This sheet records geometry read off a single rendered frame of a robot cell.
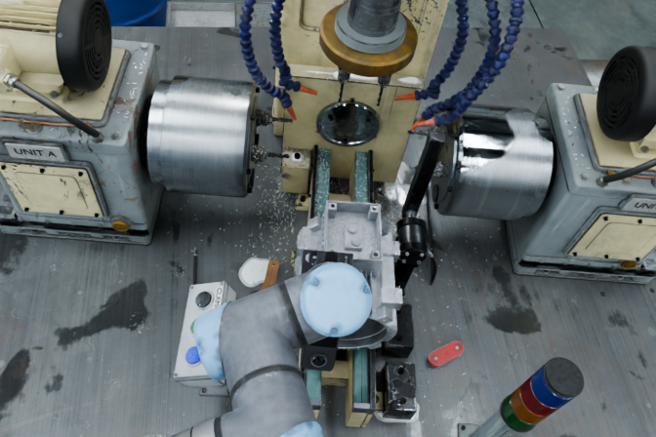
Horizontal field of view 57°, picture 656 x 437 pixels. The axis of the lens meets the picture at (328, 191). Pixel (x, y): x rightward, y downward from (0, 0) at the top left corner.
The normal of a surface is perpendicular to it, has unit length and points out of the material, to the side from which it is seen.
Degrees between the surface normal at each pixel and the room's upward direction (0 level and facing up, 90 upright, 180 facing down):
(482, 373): 0
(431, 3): 90
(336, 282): 30
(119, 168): 89
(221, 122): 24
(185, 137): 43
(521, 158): 36
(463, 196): 77
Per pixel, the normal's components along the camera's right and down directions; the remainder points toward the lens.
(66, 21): 0.05, -0.06
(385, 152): -0.04, 0.81
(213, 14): 0.10, -0.58
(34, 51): 0.00, 0.53
